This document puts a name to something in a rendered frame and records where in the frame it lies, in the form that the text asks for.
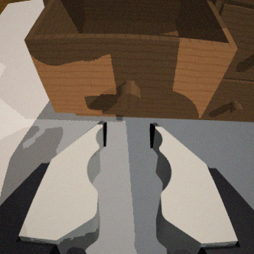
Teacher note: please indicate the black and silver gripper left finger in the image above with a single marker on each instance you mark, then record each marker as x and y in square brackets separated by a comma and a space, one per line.
[56, 207]

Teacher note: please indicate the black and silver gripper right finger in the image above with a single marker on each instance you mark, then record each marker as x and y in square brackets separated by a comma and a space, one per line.
[199, 210]

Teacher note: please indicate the brown wooden chest of drawers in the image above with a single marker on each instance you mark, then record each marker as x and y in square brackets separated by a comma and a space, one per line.
[217, 4]

